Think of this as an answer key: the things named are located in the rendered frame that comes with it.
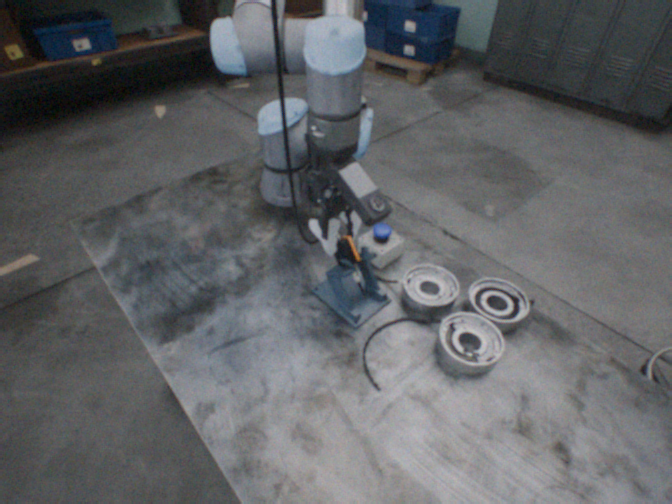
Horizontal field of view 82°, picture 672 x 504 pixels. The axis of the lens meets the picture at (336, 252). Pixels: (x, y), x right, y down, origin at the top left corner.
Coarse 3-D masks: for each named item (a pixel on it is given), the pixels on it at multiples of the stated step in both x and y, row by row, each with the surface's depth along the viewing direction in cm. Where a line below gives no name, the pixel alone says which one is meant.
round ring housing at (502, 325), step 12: (480, 288) 75; (504, 288) 75; (516, 288) 73; (468, 300) 72; (492, 300) 75; (504, 300) 73; (480, 312) 69; (492, 312) 71; (504, 312) 71; (504, 324) 68; (516, 324) 69
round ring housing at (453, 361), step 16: (448, 320) 69; (464, 320) 69; (480, 320) 69; (464, 336) 69; (480, 336) 67; (496, 336) 67; (448, 352) 63; (480, 352) 64; (496, 352) 65; (464, 368) 63; (480, 368) 62
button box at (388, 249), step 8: (368, 232) 85; (392, 232) 85; (360, 240) 83; (368, 240) 83; (376, 240) 82; (384, 240) 82; (392, 240) 83; (400, 240) 83; (360, 248) 85; (376, 248) 81; (384, 248) 81; (392, 248) 81; (400, 248) 84; (384, 256) 81; (392, 256) 83; (376, 264) 83; (384, 264) 83
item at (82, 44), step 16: (64, 16) 305; (80, 16) 311; (96, 16) 317; (32, 32) 297; (48, 32) 278; (64, 32) 284; (80, 32) 303; (96, 32) 296; (112, 32) 302; (48, 48) 283; (64, 48) 289; (80, 48) 295; (96, 48) 301; (112, 48) 307
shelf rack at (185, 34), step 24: (192, 0) 343; (120, 48) 314; (144, 48) 315; (168, 48) 326; (192, 48) 339; (24, 72) 273; (48, 72) 282; (72, 72) 291; (96, 72) 301; (216, 72) 367; (0, 144) 284
